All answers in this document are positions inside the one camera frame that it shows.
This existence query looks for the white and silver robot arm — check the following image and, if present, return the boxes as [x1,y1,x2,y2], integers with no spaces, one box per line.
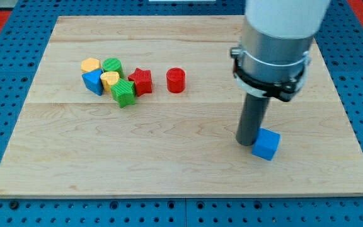
[230,0,330,102]

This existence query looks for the red wooden star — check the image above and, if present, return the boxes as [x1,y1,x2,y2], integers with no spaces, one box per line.
[128,68,153,96]

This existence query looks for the green wooden star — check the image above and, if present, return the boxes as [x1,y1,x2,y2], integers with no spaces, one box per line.
[110,79,135,108]

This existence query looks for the red wooden cylinder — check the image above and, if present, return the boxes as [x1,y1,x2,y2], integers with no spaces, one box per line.
[166,67,186,93]

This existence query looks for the light wooden board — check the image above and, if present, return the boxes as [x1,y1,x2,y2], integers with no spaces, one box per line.
[0,16,363,199]

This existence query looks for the grey cylindrical pointer rod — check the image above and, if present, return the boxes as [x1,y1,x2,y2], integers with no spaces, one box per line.
[236,94,270,146]

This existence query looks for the yellow wooden heart block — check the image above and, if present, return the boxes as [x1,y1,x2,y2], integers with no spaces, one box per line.
[100,71,120,92]

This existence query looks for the green wooden cylinder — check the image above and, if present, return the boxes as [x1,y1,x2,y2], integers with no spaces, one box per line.
[101,57,124,78]

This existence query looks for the blue wooden cube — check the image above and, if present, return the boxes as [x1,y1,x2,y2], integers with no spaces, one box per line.
[252,128,281,161]

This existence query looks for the blue wooden triangle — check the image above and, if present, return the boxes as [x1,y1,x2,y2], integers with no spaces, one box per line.
[82,69,103,96]

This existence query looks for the yellow wooden hexagon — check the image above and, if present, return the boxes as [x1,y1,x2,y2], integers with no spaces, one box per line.
[81,57,101,73]

